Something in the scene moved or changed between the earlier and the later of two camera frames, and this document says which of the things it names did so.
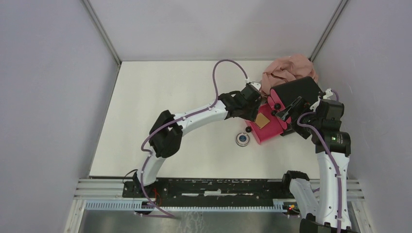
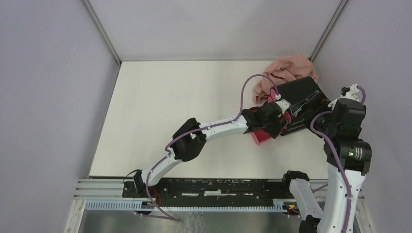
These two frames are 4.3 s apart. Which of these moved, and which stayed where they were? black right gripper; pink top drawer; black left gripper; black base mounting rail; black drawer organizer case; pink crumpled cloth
Moved: black right gripper; black left gripper
Stayed: black drawer organizer case; black base mounting rail; pink crumpled cloth; pink top drawer
